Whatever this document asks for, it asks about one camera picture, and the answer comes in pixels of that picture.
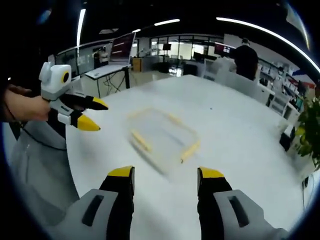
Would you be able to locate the wooden cabinet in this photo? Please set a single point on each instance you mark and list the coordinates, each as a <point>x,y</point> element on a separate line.
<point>137,65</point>

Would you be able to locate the green potted plant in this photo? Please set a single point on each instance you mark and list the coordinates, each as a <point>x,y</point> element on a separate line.
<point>311,132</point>

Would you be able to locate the person's grey trousers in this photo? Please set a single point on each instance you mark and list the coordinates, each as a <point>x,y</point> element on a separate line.
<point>45,165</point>

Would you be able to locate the low white partition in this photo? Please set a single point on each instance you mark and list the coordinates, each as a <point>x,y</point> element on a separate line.
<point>240,82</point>

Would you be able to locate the white desk with black legs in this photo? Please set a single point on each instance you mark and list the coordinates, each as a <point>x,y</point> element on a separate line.
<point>105,70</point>

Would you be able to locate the large dark red monitor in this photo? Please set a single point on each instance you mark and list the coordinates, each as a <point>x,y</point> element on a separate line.
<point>122,47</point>

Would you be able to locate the person's left hand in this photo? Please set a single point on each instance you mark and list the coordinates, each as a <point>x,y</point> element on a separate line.
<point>25,107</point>

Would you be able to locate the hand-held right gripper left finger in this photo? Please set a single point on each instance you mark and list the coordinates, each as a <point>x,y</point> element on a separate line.
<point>110,200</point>

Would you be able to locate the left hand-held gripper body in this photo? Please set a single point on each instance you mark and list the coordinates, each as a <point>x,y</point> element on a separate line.
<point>53,80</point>

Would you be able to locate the black box beside table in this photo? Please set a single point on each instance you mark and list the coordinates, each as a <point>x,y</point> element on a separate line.
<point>287,138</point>

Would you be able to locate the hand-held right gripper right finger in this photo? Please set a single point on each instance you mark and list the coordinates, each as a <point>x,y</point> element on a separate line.
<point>220,202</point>

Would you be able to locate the clear tray with yellow edges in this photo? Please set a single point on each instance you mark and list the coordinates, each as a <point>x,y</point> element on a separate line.
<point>162,135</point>

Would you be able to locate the ceiling light strip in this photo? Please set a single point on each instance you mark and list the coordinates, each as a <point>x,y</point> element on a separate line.
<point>167,22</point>
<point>262,30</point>
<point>81,26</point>

